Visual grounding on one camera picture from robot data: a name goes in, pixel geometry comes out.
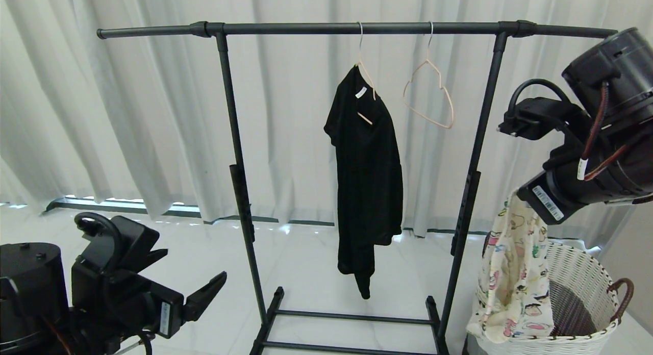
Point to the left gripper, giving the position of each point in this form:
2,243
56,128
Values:
127,304

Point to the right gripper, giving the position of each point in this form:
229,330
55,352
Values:
612,176

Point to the cream printed garment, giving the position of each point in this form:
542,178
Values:
515,273

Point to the black garment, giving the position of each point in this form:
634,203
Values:
367,181

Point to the pink clothes hanger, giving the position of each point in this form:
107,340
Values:
365,75
431,64

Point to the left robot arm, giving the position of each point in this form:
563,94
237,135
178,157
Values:
30,283

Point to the white laundry basket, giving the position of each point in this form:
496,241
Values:
581,294

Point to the black clothes rack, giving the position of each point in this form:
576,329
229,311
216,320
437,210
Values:
306,28

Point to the white curtain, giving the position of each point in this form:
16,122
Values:
153,115

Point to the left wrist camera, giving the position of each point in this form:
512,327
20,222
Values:
122,237

